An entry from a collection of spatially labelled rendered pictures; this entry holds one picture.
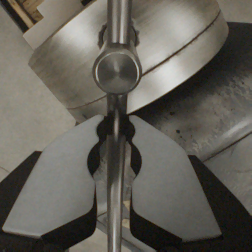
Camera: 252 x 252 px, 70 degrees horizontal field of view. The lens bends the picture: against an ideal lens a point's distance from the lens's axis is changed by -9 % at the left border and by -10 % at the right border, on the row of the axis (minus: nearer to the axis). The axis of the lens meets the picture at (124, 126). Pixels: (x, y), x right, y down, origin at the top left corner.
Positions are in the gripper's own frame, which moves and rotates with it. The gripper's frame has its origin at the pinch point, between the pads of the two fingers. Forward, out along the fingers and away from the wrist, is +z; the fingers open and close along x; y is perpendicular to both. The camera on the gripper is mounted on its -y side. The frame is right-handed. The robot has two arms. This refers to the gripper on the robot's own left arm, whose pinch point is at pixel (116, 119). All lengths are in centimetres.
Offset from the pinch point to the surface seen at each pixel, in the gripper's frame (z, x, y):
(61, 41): 10.9, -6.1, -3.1
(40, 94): 127, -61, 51
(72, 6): 22.8, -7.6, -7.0
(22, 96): 126, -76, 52
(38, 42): 20.8, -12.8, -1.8
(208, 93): 12.3, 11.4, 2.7
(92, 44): 10.3, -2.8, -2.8
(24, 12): 42.1, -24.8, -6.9
